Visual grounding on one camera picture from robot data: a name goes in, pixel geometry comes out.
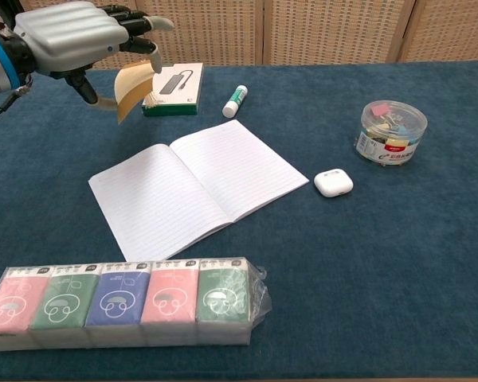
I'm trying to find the white earbuds case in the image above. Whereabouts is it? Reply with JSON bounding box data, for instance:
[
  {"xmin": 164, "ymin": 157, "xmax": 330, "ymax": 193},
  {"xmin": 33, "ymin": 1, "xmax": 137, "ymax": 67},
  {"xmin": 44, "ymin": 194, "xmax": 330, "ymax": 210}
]
[{"xmin": 313, "ymin": 168, "xmax": 354, "ymax": 198}]

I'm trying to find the wooden rattan folding screen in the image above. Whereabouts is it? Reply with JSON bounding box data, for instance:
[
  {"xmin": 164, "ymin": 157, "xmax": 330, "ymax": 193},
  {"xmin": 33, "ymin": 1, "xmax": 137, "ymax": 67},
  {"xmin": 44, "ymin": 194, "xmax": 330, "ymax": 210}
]
[{"xmin": 18, "ymin": 0, "xmax": 478, "ymax": 72}]

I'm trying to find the white green glue stick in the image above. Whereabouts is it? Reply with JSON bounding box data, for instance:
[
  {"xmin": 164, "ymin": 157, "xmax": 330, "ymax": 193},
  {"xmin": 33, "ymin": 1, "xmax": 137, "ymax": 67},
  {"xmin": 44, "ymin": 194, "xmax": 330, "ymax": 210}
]
[{"xmin": 221, "ymin": 84, "xmax": 249, "ymax": 119}]

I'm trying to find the clear jar of binder clips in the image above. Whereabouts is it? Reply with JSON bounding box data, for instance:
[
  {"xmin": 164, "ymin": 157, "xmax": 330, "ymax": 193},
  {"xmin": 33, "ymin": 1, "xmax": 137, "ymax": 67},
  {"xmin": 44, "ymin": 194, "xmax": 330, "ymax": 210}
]
[{"xmin": 355, "ymin": 99, "xmax": 429, "ymax": 164}]

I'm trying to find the white green USB hub box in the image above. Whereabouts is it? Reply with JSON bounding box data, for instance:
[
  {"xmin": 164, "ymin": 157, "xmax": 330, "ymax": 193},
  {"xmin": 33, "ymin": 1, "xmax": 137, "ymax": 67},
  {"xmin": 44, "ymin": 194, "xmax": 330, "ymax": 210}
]
[{"xmin": 141, "ymin": 62, "xmax": 205, "ymax": 117}]

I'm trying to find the wrapped pocket tissue multipack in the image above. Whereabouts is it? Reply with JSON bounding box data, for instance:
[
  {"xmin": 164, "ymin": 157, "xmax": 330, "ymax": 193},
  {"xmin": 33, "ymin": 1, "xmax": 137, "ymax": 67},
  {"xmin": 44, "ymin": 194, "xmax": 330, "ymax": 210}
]
[{"xmin": 0, "ymin": 256, "xmax": 273, "ymax": 352}]

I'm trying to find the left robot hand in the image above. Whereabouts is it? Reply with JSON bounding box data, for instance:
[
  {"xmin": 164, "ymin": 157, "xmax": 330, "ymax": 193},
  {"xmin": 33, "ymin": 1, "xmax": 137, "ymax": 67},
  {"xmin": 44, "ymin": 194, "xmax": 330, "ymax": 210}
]
[{"xmin": 14, "ymin": 1, "xmax": 175, "ymax": 111}]

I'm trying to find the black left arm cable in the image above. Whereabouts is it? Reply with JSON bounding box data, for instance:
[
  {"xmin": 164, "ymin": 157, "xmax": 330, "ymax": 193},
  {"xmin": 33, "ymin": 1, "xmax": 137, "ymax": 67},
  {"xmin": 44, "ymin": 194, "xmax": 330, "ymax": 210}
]
[{"xmin": 0, "ymin": 75, "xmax": 33, "ymax": 124}]

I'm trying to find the open lined notebook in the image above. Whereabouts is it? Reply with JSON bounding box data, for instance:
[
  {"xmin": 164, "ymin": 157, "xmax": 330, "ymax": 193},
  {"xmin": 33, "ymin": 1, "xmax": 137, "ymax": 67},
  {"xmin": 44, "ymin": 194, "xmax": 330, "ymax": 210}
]
[{"xmin": 88, "ymin": 119, "xmax": 310, "ymax": 263}]

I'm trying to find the blue table cloth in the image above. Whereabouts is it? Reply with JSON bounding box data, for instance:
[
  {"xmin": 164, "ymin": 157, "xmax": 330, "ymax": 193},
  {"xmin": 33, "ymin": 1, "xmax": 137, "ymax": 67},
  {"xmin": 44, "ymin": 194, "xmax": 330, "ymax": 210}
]
[{"xmin": 0, "ymin": 60, "xmax": 478, "ymax": 381}]

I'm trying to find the brown and cream paper bookmark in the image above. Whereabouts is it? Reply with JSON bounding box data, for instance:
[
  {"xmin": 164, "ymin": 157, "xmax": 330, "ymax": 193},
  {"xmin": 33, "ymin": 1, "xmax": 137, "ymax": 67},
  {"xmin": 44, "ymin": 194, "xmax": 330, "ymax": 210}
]
[{"xmin": 114, "ymin": 59, "xmax": 159, "ymax": 125}]

